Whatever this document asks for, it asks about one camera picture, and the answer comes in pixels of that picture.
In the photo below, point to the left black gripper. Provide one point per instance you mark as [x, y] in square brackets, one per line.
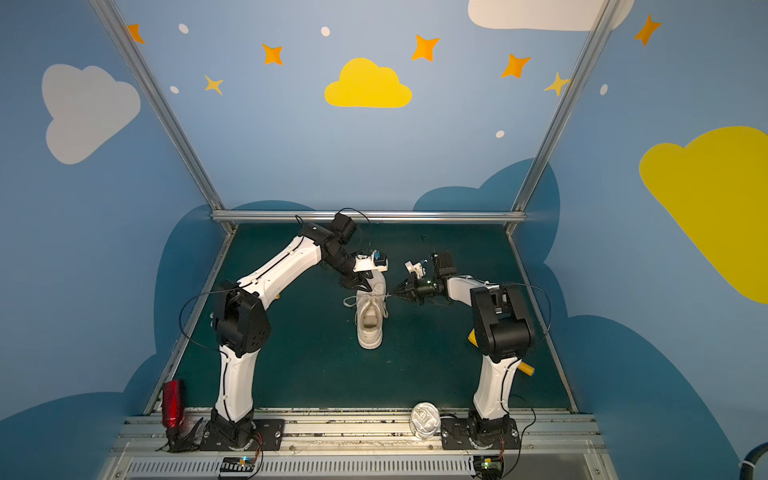
[360, 279]

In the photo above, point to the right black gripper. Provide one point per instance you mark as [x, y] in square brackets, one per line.
[414, 288]

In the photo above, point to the white sneaker shoe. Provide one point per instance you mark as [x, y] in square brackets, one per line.
[370, 336]

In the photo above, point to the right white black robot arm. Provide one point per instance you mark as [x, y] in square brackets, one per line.
[504, 333]

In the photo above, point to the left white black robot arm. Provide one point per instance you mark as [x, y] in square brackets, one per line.
[242, 326]

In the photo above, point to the yellow plastic scoop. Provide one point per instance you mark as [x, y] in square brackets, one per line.
[522, 367]

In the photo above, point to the right small circuit board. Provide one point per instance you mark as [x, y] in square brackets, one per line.
[487, 468]

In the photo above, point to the small circuit board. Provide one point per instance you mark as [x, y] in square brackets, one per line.
[238, 467]
[487, 468]

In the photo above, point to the red bottle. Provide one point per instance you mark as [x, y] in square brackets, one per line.
[172, 405]

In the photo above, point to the left small circuit board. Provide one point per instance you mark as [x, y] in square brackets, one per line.
[238, 467]

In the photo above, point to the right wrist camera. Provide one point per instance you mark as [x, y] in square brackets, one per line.
[416, 268]

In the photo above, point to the aluminium frame back bar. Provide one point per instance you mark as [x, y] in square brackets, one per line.
[390, 217]

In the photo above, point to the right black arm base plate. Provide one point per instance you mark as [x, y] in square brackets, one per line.
[479, 434]

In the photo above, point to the aluminium front rail base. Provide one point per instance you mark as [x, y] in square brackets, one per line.
[370, 444]

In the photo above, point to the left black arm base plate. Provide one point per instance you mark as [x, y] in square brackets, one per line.
[247, 435]

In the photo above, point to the aluminium frame left post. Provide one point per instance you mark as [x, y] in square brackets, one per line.
[113, 22]

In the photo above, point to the aluminium frame post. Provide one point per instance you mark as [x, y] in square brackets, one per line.
[583, 68]
[113, 22]

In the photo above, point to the aluminium frame right post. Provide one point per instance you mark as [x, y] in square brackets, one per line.
[583, 68]

